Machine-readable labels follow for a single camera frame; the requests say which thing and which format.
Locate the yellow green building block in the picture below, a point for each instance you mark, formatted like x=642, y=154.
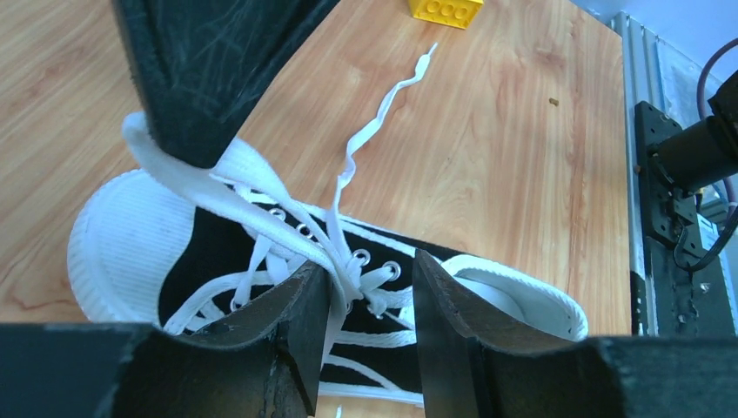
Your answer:
x=454, y=13

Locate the aluminium frame rail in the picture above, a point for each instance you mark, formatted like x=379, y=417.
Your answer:
x=643, y=83

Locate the black white sneaker with laces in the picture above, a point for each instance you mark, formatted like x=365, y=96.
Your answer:
x=181, y=247

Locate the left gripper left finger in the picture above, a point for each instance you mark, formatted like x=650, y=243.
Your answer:
x=264, y=360

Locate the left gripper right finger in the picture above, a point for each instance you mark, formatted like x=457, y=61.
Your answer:
x=477, y=361

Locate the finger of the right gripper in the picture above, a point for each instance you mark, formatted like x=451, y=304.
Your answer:
x=200, y=67

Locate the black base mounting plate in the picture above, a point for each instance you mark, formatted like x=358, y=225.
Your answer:
x=673, y=164

